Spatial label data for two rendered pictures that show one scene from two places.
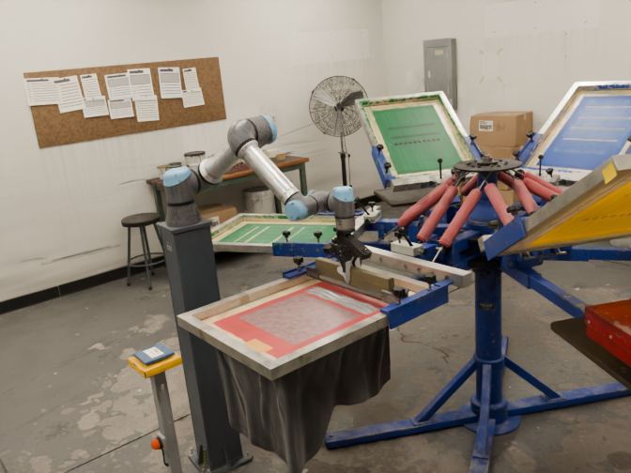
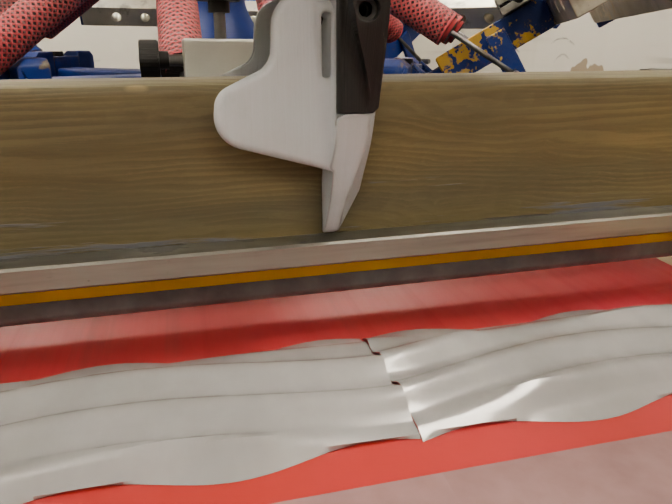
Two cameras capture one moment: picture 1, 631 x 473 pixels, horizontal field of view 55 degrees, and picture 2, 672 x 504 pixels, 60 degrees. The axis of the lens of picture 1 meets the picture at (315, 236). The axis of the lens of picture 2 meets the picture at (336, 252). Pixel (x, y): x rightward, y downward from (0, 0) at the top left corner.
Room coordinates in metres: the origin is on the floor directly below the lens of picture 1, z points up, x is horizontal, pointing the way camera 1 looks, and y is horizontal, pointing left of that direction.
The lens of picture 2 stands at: (2.05, 0.11, 1.08)
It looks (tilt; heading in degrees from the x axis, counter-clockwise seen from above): 20 degrees down; 293
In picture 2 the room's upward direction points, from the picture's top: 1 degrees clockwise
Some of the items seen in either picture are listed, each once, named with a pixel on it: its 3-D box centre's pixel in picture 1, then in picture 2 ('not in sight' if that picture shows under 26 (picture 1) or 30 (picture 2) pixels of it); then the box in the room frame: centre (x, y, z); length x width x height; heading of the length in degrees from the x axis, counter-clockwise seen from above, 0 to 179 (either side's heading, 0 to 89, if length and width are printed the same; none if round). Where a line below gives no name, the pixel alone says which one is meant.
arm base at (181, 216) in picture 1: (182, 211); not in sight; (2.54, 0.56, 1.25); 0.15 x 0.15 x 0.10
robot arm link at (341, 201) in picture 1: (343, 202); not in sight; (2.17, -0.11, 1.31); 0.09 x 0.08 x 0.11; 51
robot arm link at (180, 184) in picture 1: (179, 184); not in sight; (2.55, 0.56, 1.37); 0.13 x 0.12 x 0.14; 141
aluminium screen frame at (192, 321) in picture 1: (313, 306); not in sight; (2.03, 0.03, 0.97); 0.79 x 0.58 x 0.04; 128
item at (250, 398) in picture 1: (253, 396); not in sight; (1.85, 0.26, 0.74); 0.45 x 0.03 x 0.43; 38
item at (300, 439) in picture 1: (344, 389); not in sight; (1.83, -0.05, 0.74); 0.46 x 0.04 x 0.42; 128
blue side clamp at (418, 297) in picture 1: (415, 304); not in sight; (1.95, -0.33, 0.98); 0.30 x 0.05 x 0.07; 128
